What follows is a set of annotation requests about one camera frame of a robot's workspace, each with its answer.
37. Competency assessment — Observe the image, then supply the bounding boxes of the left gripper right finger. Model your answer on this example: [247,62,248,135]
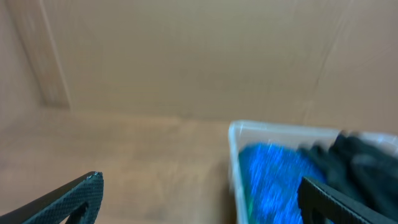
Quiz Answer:
[297,177,397,224]

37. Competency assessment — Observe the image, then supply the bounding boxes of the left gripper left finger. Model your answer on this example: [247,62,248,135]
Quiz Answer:
[1,171,104,224]

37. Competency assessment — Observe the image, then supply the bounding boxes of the black cloth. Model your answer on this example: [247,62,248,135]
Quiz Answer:
[329,134,397,221]
[298,145,366,203]

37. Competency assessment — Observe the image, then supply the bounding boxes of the blue green sequin cloth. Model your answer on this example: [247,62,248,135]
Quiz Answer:
[238,142,326,224]

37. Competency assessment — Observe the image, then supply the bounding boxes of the clear plastic storage bin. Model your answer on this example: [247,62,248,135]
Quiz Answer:
[229,121,397,223]

